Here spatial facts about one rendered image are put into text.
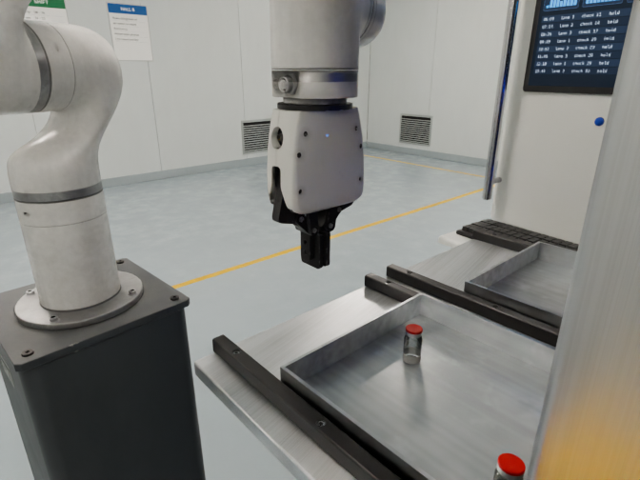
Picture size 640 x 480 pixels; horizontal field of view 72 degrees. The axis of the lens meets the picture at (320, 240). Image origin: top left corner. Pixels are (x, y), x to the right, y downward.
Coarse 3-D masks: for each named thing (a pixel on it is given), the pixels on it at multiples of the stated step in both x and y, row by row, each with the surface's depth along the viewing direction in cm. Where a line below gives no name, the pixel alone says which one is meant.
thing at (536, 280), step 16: (512, 256) 77; (528, 256) 82; (544, 256) 84; (560, 256) 82; (496, 272) 74; (512, 272) 79; (528, 272) 79; (544, 272) 79; (560, 272) 79; (464, 288) 69; (480, 288) 66; (496, 288) 73; (512, 288) 73; (528, 288) 73; (544, 288) 73; (560, 288) 73; (496, 304) 65; (512, 304) 63; (528, 304) 62; (544, 304) 68; (560, 304) 68; (544, 320) 60; (560, 320) 58
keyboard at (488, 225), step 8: (472, 224) 121; (480, 224) 120; (488, 224) 121; (496, 224) 120; (504, 224) 121; (456, 232) 120; (464, 232) 118; (496, 232) 114; (504, 232) 114; (512, 232) 114; (520, 232) 115; (528, 232) 114; (536, 232) 114; (528, 240) 109; (536, 240) 109; (544, 240) 109; (552, 240) 109; (560, 240) 109; (568, 248) 104; (576, 248) 105
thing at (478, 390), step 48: (384, 336) 60; (432, 336) 60; (480, 336) 59; (288, 384) 48; (336, 384) 51; (384, 384) 51; (432, 384) 51; (480, 384) 51; (528, 384) 51; (384, 432) 44; (432, 432) 44; (480, 432) 44; (528, 432) 44
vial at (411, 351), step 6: (408, 336) 53; (414, 336) 53; (420, 336) 53; (408, 342) 53; (414, 342) 53; (420, 342) 53; (408, 348) 53; (414, 348) 53; (420, 348) 54; (408, 354) 54; (414, 354) 53; (420, 354) 54; (408, 360) 54; (414, 360) 54
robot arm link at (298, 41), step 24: (288, 0) 37; (312, 0) 37; (336, 0) 37; (360, 0) 40; (288, 24) 38; (312, 24) 37; (336, 24) 38; (360, 24) 41; (288, 48) 39; (312, 48) 38; (336, 48) 39
